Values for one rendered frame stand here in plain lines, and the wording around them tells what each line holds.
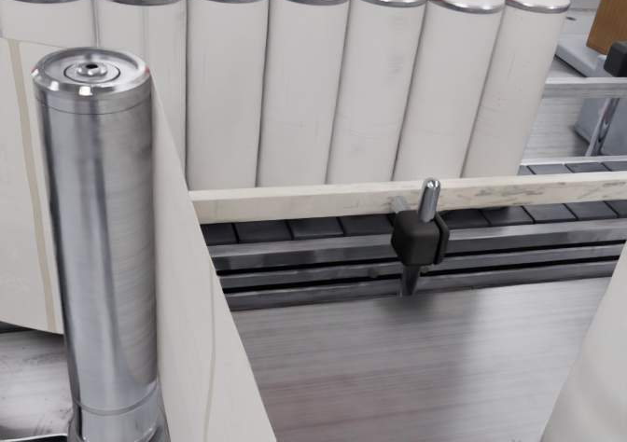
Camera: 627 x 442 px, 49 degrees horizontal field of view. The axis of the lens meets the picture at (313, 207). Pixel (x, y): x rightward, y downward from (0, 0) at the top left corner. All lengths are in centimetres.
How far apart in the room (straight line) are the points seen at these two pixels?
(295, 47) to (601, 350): 26
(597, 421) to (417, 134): 27
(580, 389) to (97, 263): 19
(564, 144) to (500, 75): 33
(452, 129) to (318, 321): 17
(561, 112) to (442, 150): 42
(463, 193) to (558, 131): 35
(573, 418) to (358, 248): 23
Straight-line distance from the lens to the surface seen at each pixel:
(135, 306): 28
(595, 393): 29
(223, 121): 45
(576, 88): 61
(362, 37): 46
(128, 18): 41
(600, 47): 108
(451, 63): 47
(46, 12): 41
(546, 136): 83
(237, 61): 43
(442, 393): 40
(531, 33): 50
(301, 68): 45
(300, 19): 43
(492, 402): 40
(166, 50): 42
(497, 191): 52
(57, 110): 24
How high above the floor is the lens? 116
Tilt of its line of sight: 33 degrees down
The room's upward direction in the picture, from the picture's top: 7 degrees clockwise
